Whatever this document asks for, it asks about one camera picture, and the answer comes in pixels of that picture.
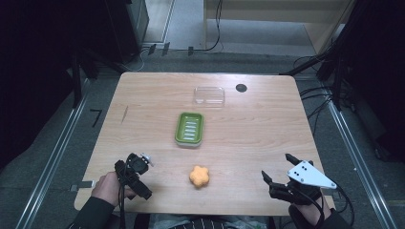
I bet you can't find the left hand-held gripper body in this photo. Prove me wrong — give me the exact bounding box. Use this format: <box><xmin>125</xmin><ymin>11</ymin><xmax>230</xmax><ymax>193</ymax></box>
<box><xmin>114</xmin><ymin>152</ymin><xmax>156</xmax><ymax>201</ymax></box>

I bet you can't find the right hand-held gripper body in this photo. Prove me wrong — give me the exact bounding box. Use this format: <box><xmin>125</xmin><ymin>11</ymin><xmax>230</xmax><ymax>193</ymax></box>
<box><xmin>268</xmin><ymin>159</ymin><xmax>338</xmax><ymax>205</ymax></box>

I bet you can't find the person's right hand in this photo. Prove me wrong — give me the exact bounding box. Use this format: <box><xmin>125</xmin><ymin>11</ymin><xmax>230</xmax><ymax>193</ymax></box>
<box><xmin>288</xmin><ymin>197</ymin><xmax>332</xmax><ymax>227</ymax></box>

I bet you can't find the person's left hand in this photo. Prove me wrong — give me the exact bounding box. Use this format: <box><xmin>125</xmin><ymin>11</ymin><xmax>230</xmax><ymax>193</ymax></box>
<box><xmin>91</xmin><ymin>171</ymin><xmax>137</xmax><ymax>208</ymax></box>

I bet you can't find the green soap dish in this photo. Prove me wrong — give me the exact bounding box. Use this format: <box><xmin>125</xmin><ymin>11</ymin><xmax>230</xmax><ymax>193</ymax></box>
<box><xmin>174</xmin><ymin>112</ymin><xmax>204</xmax><ymax>149</ymax></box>

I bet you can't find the orange flower-shaped soap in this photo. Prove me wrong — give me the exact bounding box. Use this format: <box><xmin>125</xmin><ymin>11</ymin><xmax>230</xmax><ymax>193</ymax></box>
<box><xmin>188</xmin><ymin>164</ymin><xmax>211</xmax><ymax>189</ymax></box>

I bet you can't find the person's striped clothing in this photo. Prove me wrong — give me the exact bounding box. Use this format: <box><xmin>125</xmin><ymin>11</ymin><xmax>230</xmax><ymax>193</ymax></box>
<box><xmin>133</xmin><ymin>213</ymin><xmax>271</xmax><ymax>229</ymax></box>

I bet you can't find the clear plastic lid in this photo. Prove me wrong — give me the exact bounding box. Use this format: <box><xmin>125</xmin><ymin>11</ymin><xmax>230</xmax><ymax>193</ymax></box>
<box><xmin>192</xmin><ymin>86</ymin><xmax>226</xmax><ymax>108</ymax></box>

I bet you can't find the black metal stand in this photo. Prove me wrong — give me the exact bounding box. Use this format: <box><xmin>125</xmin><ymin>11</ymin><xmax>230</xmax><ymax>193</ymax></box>
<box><xmin>65</xmin><ymin>47</ymin><xmax>128</xmax><ymax>109</ymax></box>

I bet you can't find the black tripod stand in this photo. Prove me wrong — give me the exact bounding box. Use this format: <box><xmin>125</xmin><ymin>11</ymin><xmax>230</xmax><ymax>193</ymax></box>
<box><xmin>280</xmin><ymin>18</ymin><xmax>367</xmax><ymax>113</ymax></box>

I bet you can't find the dark cabinet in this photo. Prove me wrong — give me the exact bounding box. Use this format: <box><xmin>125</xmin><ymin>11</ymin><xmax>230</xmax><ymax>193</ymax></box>
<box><xmin>101</xmin><ymin>0</ymin><xmax>151</xmax><ymax>65</ymax></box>

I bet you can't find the light wooden shelf unit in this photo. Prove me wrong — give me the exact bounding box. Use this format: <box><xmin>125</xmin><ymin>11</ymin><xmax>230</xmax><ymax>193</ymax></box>
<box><xmin>203</xmin><ymin>0</ymin><xmax>356</xmax><ymax>55</ymax></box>

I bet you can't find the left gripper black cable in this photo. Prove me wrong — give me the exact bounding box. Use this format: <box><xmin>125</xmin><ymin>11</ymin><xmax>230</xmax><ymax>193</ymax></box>
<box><xmin>117</xmin><ymin>163</ymin><xmax>132</xmax><ymax>229</ymax></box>

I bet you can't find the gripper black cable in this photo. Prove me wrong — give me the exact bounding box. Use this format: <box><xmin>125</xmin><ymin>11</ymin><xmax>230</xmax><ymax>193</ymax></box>
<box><xmin>117</xmin><ymin>163</ymin><xmax>132</xmax><ymax>229</ymax></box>
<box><xmin>313</xmin><ymin>183</ymin><xmax>356</xmax><ymax>229</ymax></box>

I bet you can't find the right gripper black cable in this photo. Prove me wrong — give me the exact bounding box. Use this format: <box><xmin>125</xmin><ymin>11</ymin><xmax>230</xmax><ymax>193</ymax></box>
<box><xmin>313</xmin><ymin>183</ymin><xmax>356</xmax><ymax>229</ymax></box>

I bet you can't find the metal floor rail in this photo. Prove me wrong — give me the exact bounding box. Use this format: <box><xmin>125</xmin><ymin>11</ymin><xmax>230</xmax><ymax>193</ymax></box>
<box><xmin>14</xmin><ymin>79</ymin><xmax>91</xmax><ymax>229</ymax></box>
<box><xmin>324</xmin><ymin>92</ymin><xmax>399</xmax><ymax>229</ymax></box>

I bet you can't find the bundle of black floor cables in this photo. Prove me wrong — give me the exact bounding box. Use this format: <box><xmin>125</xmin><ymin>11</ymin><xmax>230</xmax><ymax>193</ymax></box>
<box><xmin>292</xmin><ymin>55</ymin><xmax>354</xmax><ymax>136</ymax></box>

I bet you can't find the white floor cable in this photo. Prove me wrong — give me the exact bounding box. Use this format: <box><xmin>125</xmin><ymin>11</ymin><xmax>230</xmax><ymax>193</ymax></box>
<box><xmin>122</xmin><ymin>47</ymin><xmax>152</xmax><ymax>73</ymax></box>

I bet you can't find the black hanging cable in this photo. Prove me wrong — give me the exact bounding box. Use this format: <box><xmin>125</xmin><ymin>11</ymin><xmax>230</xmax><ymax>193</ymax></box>
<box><xmin>190</xmin><ymin>0</ymin><xmax>224</xmax><ymax>53</ymax></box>

